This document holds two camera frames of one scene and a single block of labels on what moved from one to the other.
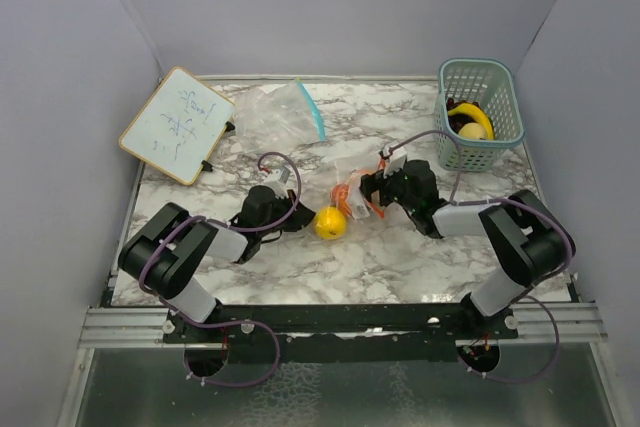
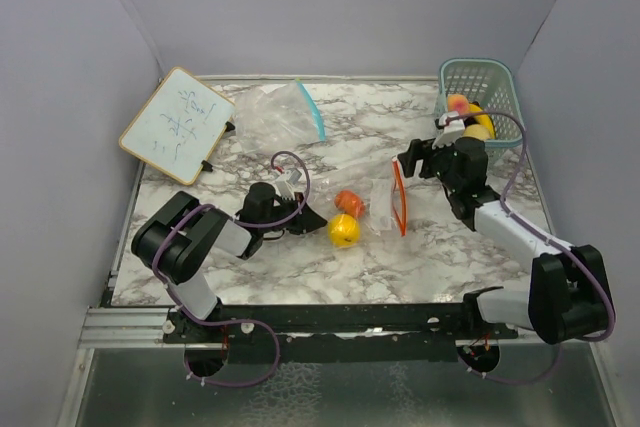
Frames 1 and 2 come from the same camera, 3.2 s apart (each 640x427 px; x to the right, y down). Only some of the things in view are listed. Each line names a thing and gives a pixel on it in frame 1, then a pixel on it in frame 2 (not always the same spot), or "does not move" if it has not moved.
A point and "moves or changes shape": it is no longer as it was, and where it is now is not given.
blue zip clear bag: (276, 117) does not move
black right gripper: (376, 181) → (418, 150)
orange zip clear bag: (347, 192) moves or changes shape
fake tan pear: (472, 130) does not move
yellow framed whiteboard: (179, 125) does not move
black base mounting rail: (343, 333) does not move
